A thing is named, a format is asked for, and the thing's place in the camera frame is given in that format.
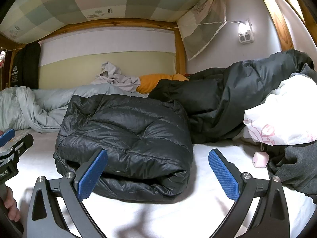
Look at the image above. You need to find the small pink device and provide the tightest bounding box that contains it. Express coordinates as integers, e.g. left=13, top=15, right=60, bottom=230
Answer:
left=252, top=152, right=270, bottom=168

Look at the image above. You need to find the orange pillow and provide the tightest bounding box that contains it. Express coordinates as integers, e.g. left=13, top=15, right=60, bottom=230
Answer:
left=137, top=74, right=189, bottom=93

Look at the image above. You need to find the black hanging bag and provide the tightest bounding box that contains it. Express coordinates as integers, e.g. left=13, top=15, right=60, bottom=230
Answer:
left=10, top=42, right=41, bottom=90

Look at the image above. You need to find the dark green down coat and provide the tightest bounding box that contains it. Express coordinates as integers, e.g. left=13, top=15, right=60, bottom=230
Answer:
left=149, top=49, right=314, bottom=144

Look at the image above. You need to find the crumpled grey cloth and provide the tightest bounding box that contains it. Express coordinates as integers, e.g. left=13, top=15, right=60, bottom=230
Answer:
left=90, top=61, right=141, bottom=92

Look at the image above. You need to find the light grey-blue duvet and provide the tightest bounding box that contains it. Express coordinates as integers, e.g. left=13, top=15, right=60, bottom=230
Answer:
left=1, top=83, right=145, bottom=133

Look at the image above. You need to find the person's left hand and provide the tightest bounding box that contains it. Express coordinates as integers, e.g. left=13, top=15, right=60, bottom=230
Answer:
left=4, top=186, right=20, bottom=222

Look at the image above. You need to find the dark grey garment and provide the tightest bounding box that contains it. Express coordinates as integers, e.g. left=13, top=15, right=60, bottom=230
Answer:
left=267, top=64, right=316, bottom=196

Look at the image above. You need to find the checkered overhead bed sheet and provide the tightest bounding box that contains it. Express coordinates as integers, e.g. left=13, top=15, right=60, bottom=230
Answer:
left=1, top=0, right=226, bottom=59

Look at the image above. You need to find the wall night light socket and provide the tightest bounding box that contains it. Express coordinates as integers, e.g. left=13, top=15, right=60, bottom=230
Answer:
left=238, top=19, right=255, bottom=44

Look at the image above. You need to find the white floral pillow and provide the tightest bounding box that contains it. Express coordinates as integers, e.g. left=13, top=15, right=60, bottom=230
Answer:
left=243, top=74, right=316, bottom=146

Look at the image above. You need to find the wooden bunk bed frame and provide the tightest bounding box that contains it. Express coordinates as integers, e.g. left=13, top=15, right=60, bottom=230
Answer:
left=0, top=0, right=317, bottom=90

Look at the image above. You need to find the black quilted puffer jacket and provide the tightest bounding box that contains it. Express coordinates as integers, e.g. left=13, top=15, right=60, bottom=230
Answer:
left=53, top=95, right=193, bottom=202

